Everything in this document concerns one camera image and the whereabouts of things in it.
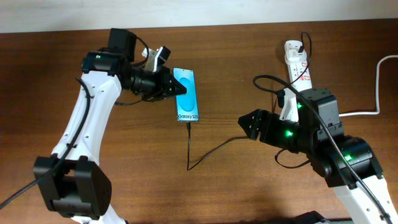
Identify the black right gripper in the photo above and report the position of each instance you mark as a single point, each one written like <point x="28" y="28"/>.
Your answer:
<point x="268" y="128"/>

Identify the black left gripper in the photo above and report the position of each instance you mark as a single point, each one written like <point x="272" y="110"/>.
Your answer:
<point x="165" y="77"/>

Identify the blue Galaxy smartphone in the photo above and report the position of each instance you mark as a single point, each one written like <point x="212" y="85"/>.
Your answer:
<point x="186" y="104"/>

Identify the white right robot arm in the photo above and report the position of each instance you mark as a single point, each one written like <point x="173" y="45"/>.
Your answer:
<point x="348" y="164"/>

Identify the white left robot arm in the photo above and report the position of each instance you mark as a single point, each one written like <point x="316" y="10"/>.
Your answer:
<point x="70" y="179"/>

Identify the white USB charger plug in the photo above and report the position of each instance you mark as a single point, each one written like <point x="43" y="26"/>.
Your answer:
<point x="295" y="55"/>

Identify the white power strip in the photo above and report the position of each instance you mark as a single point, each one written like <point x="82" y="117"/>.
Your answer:
<point x="298" y="73"/>

